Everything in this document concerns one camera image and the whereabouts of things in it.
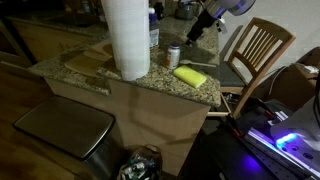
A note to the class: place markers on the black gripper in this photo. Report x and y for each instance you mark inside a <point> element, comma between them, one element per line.
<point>204,22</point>

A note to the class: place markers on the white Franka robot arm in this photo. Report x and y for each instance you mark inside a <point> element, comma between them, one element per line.
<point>235,6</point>

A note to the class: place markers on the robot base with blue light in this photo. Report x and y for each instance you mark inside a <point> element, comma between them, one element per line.
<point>293,143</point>

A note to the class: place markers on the white plastic spoon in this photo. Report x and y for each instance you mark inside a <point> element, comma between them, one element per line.
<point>196,63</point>

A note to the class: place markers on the beige counter cabinet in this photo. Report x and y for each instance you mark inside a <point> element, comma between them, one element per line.
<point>156,123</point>

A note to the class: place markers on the white pill bottle blue cap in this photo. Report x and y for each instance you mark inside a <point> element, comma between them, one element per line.
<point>173,56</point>

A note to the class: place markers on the steel pot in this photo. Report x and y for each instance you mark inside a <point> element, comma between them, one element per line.
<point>185,10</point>

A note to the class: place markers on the yellow-green sponge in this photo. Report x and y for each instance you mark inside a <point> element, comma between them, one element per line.
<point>190,76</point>

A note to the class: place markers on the dark bottle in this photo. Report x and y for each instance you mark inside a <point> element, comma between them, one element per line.
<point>159,10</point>

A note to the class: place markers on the grey chair cushion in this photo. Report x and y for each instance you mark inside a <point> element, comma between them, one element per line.
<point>230,75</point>

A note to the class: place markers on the white paper towel roll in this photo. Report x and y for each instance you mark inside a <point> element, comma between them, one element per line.
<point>130,36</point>

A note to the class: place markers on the wooden slatted chair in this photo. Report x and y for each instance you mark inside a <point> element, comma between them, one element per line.
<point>263,50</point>

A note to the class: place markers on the wooden open drawer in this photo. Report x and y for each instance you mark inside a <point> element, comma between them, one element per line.
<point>224,106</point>

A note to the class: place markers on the wooden cutting board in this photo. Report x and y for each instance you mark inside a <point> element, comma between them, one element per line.
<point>87,60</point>

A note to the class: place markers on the brown cardboard box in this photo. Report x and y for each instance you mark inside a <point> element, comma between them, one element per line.
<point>296,83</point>

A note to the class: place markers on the white power adapter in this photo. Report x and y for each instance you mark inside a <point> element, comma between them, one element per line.
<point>311,69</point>

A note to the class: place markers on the bag of recyclables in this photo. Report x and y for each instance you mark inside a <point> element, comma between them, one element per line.
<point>141,165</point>

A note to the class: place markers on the stainless steel trash can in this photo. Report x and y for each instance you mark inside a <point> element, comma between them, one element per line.
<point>66,128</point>

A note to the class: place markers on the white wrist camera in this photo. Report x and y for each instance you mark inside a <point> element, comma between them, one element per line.
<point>222,25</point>

